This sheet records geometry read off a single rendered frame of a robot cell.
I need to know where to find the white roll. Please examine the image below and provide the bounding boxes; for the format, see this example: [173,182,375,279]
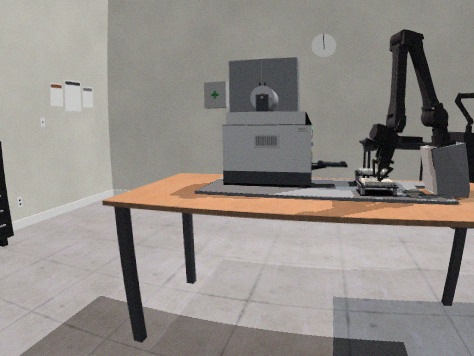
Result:
[250,86,278,111]

